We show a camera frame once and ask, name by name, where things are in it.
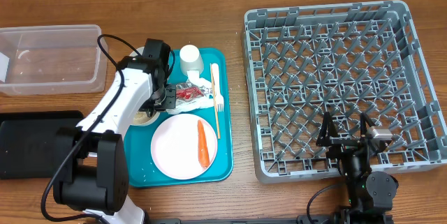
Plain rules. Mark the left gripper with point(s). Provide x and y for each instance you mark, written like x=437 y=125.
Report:
x=170 y=95

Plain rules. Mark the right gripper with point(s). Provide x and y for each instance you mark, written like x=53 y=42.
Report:
x=325 y=138

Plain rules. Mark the white bowl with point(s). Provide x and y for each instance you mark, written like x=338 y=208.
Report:
x=144 y=118

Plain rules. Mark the orange carrot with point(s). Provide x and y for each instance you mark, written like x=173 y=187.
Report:
x=203 y=154

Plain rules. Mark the grey bowl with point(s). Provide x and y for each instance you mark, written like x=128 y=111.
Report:
x=140 y=51

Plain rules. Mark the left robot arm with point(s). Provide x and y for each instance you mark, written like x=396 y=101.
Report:
x=93 y=177

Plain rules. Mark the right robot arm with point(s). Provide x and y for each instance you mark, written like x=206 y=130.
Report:
x=370 y=193

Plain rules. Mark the grey plastic dishwasher rack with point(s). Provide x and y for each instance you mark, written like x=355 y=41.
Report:
x=345 y=59

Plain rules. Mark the foil snack wrapper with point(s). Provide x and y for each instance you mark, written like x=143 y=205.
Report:
x=188 y=91

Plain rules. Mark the white paper cup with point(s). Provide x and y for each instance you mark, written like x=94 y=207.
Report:
x=190 y=59

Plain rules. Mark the crumpled white tissue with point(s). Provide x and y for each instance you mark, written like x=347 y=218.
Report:
x=201 y=103

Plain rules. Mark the pink round plate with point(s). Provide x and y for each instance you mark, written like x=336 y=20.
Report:
x=174 y=146

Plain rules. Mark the white plastic fork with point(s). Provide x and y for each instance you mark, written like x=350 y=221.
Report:
x=218 y=96

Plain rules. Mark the teal plastic serving tray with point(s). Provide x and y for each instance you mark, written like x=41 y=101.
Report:
x=137 y=142

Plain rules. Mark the clear plastic bin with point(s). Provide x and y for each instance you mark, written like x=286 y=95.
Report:
x=57 y=59

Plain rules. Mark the black plastic tray bin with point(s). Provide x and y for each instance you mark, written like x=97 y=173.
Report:
x=28 y=142

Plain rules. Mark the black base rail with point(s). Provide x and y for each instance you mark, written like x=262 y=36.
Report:
x=317 y=219

